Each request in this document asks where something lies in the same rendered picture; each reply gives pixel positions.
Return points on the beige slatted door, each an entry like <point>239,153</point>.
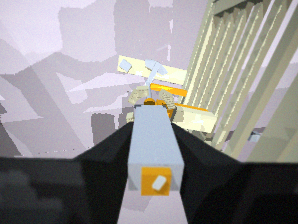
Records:
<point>155,164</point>

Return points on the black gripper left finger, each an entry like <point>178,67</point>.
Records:
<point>92,184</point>

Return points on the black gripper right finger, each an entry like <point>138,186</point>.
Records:
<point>218,189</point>

